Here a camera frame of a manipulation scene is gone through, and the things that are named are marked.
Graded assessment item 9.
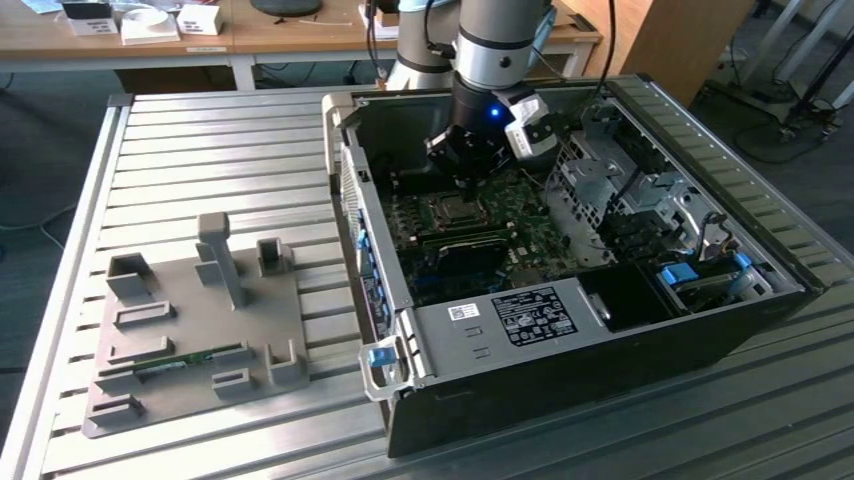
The white label holder box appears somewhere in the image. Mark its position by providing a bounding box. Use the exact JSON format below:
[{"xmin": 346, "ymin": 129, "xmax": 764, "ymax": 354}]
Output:
[{"xmin": 63, "ymin": 1, "xmax": 121, "ymax": 38}]

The wooden desk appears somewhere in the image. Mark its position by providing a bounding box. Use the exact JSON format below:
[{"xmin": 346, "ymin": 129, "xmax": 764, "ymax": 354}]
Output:
[
  {"xmin": 0, "ymin": 0, "xmax": 236, "ymax": 76},
  {"xmin": 229, "ymin": 0, "xmax": 605, "ymax": 92}
]

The grey parts rack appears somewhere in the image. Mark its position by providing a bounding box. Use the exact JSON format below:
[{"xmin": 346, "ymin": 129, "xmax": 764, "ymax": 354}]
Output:
[{"xmin": 78, "ymin": 211, "xmax": 313, "ymax": 440}]

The brown under-desk cabinet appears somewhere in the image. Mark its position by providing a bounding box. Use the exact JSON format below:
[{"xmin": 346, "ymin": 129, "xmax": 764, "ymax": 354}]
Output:
[{"xmin": 112, "ymin": 65, "xmax": 236, "ymax": 94}]

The silver drive cage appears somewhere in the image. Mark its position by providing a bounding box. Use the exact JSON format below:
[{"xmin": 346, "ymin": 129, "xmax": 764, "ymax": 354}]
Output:
[{"xmin": 540, "ymin": 97, "xmax": 692, "ymax": 236}]

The dark grey round object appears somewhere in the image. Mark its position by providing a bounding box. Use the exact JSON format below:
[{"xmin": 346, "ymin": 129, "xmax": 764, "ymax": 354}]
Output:
[{"xmin": 249, "ymin": 0, "xmax": 324, "ymax": 17}]

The black side camera box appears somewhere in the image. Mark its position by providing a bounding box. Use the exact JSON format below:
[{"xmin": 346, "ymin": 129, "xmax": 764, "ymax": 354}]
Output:
[{"xmin": 424, "ymin": 124, "xmax": 469, "ymax": 163}]

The wooden cabinet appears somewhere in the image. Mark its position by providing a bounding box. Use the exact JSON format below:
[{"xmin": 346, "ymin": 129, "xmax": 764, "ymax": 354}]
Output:
[{"xmin": 599, "ymin": 0, "xmax": 759, "ymax": 109}]

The green motherboard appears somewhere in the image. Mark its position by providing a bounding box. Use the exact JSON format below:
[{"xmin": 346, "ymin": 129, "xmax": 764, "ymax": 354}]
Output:
[{"xmin": 382, "ymin": 167, "xmax": 581, "ymax": 307}]

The black blue graphics card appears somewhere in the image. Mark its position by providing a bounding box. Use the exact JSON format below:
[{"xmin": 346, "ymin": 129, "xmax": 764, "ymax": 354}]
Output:
[{"xmin": 425, "ymin": 238, "xmax": 512, "ymax": 289}]

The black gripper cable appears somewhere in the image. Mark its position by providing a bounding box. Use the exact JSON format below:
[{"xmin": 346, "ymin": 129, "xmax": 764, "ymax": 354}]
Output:
[{"xmin": 532, "ymin": 0, "xmax": 619, "ymax": 109}]

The white block round hole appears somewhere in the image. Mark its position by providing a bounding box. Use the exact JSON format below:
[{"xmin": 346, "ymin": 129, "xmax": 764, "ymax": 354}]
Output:
[{"xmin": 118, "ymin": 8, "xmax": 181, "ymax": 47}]

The small cardboard box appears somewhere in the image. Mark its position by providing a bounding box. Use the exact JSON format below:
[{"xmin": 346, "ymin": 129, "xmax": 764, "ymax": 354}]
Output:
[{"xmin": 357, "ymin": 0, "xmax": 401, "ymax": 42}]

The black cable bundle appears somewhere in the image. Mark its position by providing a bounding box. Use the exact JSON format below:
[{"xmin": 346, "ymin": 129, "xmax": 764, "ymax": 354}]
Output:
[{"xmin": 689, "ymin": 210, "xmax": 739, "ymax": 264}]

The black floor cable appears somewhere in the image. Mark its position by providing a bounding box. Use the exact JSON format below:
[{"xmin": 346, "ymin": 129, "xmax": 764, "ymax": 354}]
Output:
[{"xmin": 732, "ymin": 112, "xmax": 832, "ymax": 166}]

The white labelled box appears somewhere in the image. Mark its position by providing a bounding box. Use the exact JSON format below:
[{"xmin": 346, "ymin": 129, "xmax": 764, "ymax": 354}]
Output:
[{"xmin": 174, "ymin": 3, "xmax": 224, "ymax": 37}]

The silver power supply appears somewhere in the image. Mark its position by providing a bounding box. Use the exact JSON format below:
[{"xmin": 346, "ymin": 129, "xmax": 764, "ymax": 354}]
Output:
[{"xmin": 396, "ymin": 277, "xmax": 612, "ymax": 390}]

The wheeled equipment stand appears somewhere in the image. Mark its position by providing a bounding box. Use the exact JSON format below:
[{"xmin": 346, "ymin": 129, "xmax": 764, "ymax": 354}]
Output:
[{"xmin": 699, "ymin": 0, "xmax": 854, "ymax": 139}]

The black PC case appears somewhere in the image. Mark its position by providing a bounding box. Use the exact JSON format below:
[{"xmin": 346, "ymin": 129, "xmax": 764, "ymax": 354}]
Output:
[{"xmin": 318, "ymin": 73, "xmax": 854, "ymax": 459}]

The metal socket cover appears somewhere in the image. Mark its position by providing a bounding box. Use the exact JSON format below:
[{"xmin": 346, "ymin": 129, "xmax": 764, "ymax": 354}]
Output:
[{"xmin": 428, "ymin": 188, "xmax": 496, "ymax": 229}]

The blue disk carrier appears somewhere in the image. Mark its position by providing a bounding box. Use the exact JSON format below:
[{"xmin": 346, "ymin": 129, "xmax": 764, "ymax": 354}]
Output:
[{"xmin": 656, "ymin": 263, "xmax": 700, "ymax": 289}]

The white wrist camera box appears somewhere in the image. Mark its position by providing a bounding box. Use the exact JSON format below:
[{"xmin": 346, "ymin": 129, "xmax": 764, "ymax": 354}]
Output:
[{"xmin": 501, "ymin": 94, "xmax": 559, "ymax": 162}]

